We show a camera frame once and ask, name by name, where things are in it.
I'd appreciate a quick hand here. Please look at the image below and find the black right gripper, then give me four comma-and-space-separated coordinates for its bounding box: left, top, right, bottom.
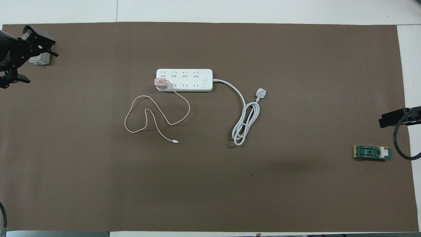
379, 106, 421, 128

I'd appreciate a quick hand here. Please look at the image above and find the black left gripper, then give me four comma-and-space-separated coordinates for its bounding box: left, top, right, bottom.
0, 26, 59, 89

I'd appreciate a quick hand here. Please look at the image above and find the pink charger block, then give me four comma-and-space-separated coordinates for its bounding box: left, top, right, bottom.
154, 77, 170, 92

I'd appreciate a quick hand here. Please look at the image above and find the pink charging cable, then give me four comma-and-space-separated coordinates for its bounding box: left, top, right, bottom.
124, 79, 190, 144

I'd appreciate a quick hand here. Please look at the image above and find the white power strip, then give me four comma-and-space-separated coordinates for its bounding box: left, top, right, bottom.
156, 68, 213, 92

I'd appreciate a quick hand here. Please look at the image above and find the brown table mat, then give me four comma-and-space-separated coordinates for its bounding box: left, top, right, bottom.
0, 22, 420, 232

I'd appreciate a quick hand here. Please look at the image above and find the grey on-off switch box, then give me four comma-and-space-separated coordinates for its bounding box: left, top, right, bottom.
29, 52, 51, 66

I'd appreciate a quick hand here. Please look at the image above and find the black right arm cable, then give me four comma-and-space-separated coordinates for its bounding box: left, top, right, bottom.
393, 110, 421, 161

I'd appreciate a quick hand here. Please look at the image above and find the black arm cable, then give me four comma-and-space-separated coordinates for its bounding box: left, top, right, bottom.
0, 201, 8, 231
393, 110, 421, 161

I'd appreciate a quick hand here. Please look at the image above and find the green knife switch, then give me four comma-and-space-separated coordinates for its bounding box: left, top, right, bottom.
354, 145, 393, 162

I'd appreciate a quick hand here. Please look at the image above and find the white power cord with plug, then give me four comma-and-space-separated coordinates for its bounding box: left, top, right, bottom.
212, 78, 267, 146

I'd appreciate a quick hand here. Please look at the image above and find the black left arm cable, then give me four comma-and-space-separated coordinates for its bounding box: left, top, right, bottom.
0, 201, 8, 231

